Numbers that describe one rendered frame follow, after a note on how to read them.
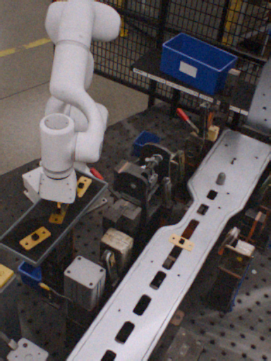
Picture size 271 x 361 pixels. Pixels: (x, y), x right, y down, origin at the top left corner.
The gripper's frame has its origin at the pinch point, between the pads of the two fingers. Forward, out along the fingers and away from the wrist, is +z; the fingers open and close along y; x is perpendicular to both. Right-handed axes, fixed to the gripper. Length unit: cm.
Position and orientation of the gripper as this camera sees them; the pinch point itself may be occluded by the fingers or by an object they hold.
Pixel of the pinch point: (58, 206)
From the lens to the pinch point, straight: 145.7
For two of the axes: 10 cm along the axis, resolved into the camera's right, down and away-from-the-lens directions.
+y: 9.8, 1.8, -0.5
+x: 1.7, -6.9, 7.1
